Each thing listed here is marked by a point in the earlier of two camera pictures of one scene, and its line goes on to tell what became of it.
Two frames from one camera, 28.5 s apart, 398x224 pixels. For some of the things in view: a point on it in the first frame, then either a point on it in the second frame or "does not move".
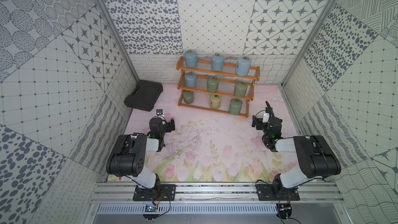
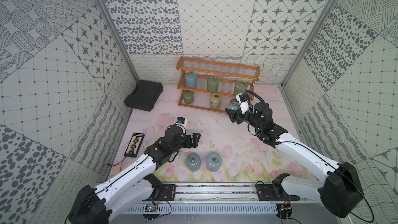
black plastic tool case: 144,95 does not move
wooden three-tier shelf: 224,92 does not move
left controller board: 151,208 does not move
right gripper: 254,121 → 235,114
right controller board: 284,210 does not move
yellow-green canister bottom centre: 215,100 does not move
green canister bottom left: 188,96 does not move
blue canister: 243,66 → 213,162
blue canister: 191,79 does not move
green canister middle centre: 213,84 does not move
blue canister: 217,62 → 233,104
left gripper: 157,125 → 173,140
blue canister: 190,58 → 193,162
